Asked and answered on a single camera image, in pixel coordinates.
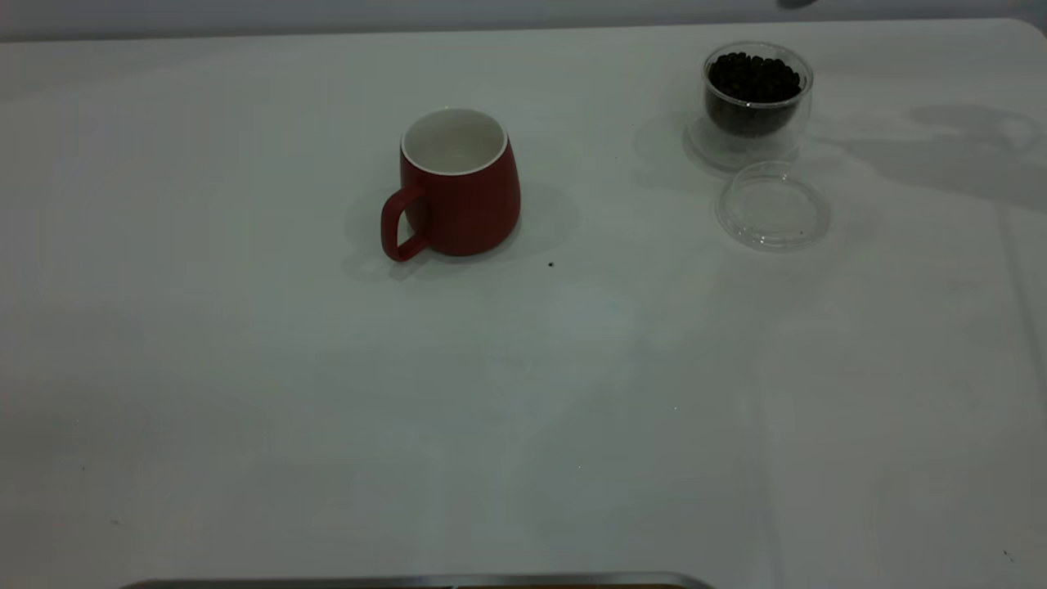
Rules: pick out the dark coffee beans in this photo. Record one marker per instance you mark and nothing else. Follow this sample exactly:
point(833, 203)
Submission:
point(752, 90)

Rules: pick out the red ceramic mug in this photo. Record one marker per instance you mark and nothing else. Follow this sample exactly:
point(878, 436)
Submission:
point(466, 204)

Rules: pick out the clear glass lid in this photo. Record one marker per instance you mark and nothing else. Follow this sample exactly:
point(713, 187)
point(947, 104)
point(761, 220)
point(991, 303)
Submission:
point(773, 209)

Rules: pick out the clear glass jar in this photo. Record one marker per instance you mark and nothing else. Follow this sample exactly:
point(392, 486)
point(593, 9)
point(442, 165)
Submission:
point(740, 147)

